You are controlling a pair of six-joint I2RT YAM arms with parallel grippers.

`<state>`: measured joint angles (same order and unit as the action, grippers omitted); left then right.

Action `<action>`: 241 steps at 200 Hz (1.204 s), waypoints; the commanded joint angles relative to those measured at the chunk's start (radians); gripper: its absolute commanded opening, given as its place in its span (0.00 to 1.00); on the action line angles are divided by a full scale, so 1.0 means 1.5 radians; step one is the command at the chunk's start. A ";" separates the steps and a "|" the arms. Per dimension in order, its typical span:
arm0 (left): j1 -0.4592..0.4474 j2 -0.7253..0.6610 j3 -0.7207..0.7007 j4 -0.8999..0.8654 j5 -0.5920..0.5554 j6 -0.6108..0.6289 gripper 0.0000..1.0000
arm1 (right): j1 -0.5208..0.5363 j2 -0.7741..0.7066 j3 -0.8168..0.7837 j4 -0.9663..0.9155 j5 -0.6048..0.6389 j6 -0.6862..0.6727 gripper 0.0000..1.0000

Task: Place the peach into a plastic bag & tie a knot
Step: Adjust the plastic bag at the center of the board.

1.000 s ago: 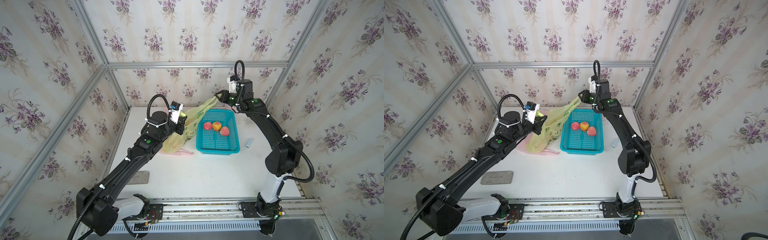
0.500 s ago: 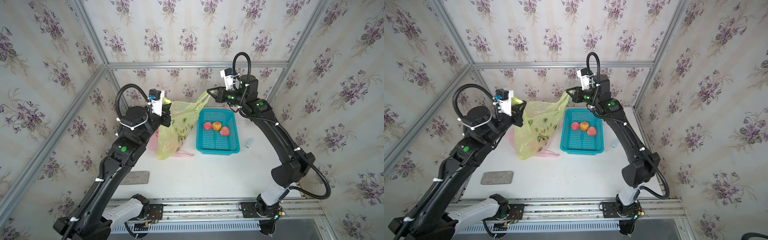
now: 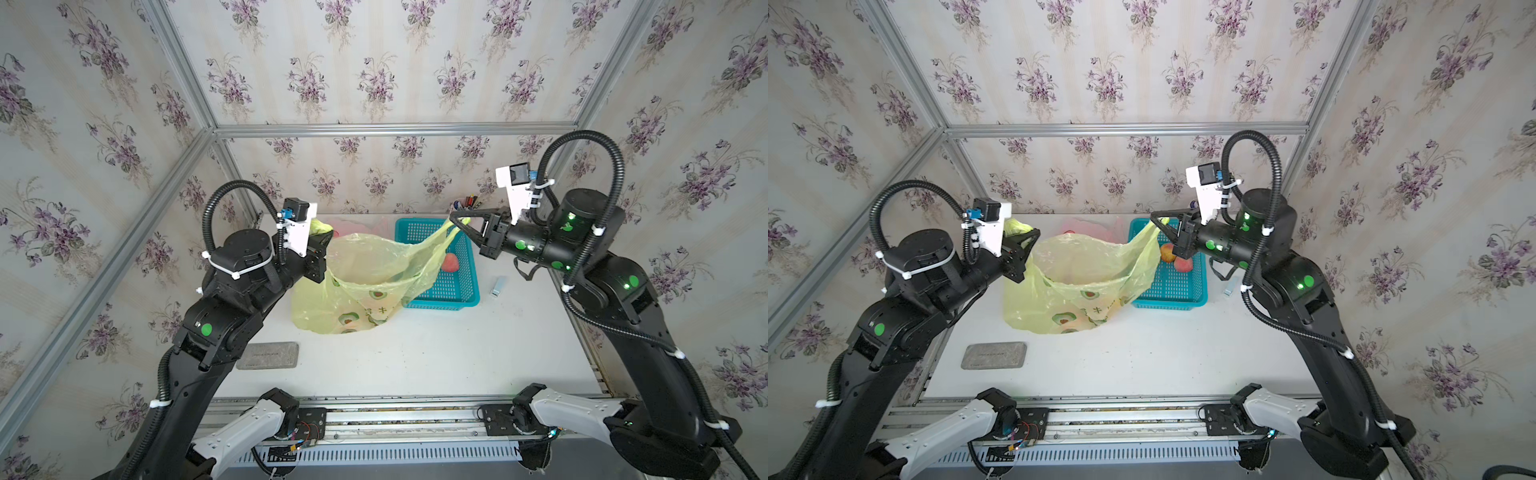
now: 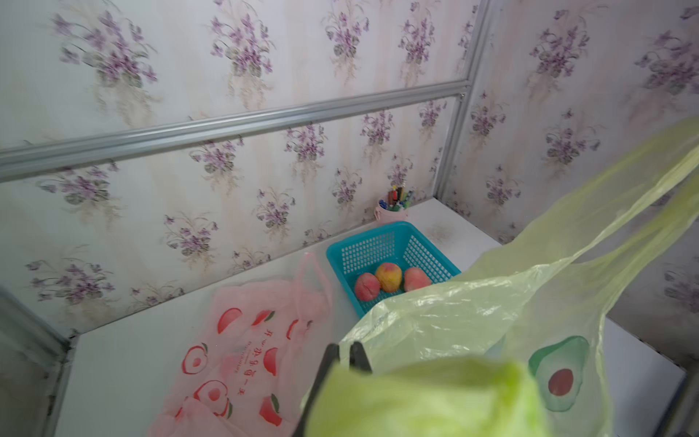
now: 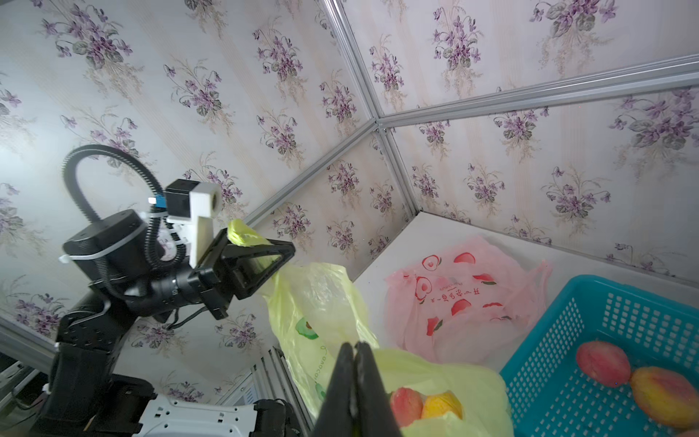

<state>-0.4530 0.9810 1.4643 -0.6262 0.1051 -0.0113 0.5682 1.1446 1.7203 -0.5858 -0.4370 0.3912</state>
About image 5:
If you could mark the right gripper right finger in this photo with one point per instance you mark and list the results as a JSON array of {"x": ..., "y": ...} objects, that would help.
[{"x": 372, "y": 414}]

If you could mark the yellow-orange peach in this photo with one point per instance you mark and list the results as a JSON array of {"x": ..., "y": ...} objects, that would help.
[{"x": 666, "y": 397}]

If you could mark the yellow-green plastic bag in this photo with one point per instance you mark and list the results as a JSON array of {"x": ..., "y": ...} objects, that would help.
[{"x": 315, "y": 308}]

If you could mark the teal plastic basket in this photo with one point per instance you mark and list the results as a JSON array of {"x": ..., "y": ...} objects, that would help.
[{"x": 549, "y": 394}]

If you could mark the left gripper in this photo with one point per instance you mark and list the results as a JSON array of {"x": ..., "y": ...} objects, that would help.
[{"x": 210, "y": 282}]

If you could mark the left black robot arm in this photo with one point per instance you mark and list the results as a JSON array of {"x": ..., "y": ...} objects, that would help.
[{"x": 140, "y": 266}]

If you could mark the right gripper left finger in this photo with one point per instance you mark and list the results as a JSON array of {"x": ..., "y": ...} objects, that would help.
[{"x": 336, "y": 417}]

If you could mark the pink plastic bag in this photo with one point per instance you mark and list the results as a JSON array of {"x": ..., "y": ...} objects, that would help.
[{"x": 461, "y": 304}]

